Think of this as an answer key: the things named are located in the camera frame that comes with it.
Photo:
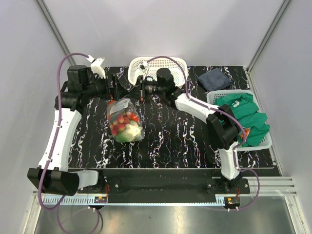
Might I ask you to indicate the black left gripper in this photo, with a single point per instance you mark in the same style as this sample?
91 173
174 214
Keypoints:
118 91

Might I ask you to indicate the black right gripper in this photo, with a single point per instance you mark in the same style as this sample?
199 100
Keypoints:
135 93

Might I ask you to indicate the clear zip top bag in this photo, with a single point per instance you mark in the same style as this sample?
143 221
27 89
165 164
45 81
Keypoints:
122 106

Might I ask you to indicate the red fake strawberries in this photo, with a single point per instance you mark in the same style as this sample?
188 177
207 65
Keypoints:
117 123

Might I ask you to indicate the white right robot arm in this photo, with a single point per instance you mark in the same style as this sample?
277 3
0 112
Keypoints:
223 127

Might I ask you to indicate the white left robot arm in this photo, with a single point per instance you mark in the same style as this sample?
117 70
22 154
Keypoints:
51 176

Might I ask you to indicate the green fake lettuce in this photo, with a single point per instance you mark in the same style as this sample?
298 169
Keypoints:
132 132

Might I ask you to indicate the black marble pattern mat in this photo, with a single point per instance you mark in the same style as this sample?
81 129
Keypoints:
172 139

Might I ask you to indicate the white laundry basket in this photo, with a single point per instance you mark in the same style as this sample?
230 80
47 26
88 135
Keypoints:
266 142

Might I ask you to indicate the dark blue folded cloth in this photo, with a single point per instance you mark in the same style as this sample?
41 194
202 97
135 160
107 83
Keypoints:
214 80

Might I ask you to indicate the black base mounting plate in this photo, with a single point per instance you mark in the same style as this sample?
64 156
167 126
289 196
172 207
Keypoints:
165 186

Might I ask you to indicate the green garment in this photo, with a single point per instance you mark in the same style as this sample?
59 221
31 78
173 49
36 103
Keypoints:
249 116

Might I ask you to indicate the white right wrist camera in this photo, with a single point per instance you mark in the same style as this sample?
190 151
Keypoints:
144 68

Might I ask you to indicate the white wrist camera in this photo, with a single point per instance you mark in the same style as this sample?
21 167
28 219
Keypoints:
144 68
97 66

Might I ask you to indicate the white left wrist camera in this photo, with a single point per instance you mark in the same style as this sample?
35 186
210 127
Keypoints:
97 66

